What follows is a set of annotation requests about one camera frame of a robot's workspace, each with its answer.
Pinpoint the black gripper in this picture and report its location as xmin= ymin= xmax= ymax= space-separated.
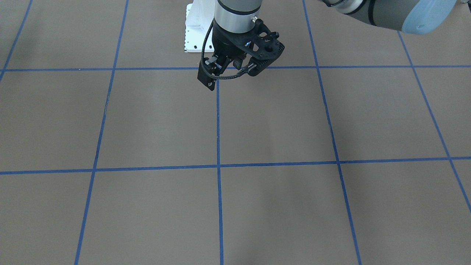
xmin=197 ymin=25 xmax=254 ymax=91

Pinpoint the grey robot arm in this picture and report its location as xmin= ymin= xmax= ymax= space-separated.
xmin=197 ymin=0 xmax=457 ymax=91

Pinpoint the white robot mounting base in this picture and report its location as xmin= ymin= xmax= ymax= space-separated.
xmin=184 ymin=0 xmax=216 ymax=53

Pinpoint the black braided cable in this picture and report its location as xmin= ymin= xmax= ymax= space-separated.
xmin=201 ymin=22 xmax=256 ymax=80

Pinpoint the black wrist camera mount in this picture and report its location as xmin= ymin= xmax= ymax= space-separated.
xmin=235 ymin=18 xmax=285 ymax=77

